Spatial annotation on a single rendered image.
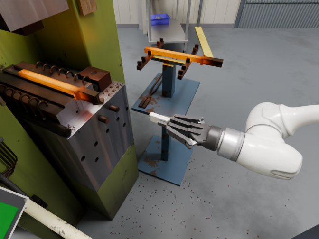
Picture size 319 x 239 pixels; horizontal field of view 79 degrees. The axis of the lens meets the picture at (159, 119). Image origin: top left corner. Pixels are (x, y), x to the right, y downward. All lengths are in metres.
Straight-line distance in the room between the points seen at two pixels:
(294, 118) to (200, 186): 1.10
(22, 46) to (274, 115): 1.16
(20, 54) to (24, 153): 0.52
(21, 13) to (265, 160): 0.73
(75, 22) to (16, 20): 0.38
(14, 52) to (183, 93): 0.91
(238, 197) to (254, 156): 1.13
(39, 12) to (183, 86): 0.87
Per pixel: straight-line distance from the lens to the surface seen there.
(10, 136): 0.89
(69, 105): 0.81
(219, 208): 1.61
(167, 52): 1.04
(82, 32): 0.99
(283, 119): 0.68
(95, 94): 0.75
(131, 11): 4.15
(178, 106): 1.11
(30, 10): 0.67
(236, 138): 0.58
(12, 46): 1.21
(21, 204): 0.63
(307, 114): 0.69
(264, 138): 0.60
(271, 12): 4.58
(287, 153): 0.60
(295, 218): 1.80
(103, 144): 0.97
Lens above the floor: 1.46
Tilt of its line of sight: 46 degrees down
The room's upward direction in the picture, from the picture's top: straight up
